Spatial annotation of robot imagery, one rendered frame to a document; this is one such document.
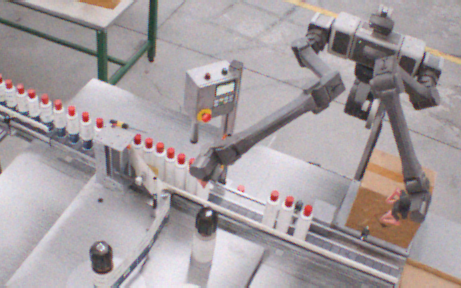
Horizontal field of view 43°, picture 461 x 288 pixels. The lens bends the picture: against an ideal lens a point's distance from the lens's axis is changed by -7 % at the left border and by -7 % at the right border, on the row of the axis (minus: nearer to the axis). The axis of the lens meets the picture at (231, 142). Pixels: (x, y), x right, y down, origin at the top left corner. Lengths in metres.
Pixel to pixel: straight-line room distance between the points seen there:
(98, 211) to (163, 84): 2.06
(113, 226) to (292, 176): 0.86
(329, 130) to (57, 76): 1.99
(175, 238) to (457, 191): 2.35
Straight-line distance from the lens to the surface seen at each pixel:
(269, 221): 2.52
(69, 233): 2.52
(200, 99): 2.26
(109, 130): 2.52
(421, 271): 2.70
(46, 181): 2.77
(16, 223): 2.65
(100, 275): 2.18
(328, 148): 4.22
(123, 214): 2.57
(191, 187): 2.58
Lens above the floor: 2.91
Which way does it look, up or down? 45 degrees down
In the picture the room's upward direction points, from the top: 9 degrees clockwise
